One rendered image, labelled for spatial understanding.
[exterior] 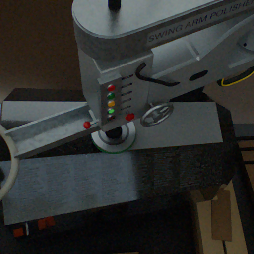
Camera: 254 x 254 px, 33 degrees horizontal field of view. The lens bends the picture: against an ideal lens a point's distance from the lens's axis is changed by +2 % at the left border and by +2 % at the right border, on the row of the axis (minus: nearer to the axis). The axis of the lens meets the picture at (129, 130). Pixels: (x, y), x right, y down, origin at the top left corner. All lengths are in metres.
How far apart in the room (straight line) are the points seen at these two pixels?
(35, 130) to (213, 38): 0.80
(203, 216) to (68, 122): 1.12
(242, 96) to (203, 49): 1.68
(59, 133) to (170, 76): 0.53
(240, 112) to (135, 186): 1.33
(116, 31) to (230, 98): 2.06
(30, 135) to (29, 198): 0.43
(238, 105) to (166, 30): 1.93
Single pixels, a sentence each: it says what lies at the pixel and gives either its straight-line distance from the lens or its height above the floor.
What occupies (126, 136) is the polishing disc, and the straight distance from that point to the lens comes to 2.01.
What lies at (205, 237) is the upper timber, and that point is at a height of 0.22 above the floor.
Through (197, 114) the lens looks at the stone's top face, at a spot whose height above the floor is 0.81.
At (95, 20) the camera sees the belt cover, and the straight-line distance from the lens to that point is 1.31.
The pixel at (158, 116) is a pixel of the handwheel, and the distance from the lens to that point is 1.69.
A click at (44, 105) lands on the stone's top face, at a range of 2.18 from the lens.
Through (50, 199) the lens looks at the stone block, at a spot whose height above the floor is 0.65.
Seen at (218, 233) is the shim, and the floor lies 0.23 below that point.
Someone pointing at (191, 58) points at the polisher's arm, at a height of 1.38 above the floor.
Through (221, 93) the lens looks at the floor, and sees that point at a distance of 3.26.
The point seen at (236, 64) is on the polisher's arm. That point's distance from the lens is 1.86.
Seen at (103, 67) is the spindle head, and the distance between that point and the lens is 1.39.
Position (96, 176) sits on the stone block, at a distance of 2.08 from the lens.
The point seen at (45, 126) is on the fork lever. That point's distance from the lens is 1.82.
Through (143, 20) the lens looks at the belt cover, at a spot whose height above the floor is 1.68.
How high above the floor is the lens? 2.65
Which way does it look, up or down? 62 degrees down
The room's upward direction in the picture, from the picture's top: 5 degrees clockwise
